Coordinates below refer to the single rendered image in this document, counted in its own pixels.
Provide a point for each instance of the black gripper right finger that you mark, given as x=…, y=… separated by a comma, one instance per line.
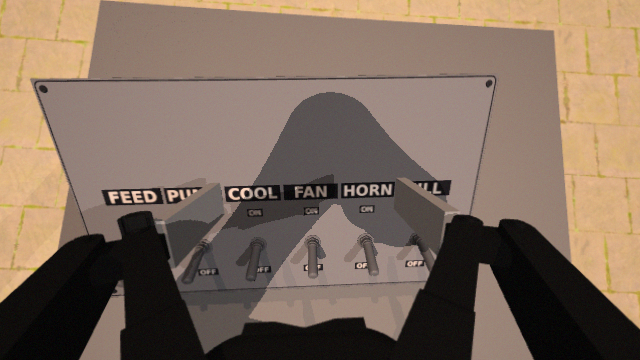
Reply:
x=560, y=313

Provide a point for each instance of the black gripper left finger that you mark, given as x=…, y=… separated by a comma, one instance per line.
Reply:
x=53, y=313

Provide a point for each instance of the grey switch panel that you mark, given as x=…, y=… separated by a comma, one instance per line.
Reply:
x=307, y=167

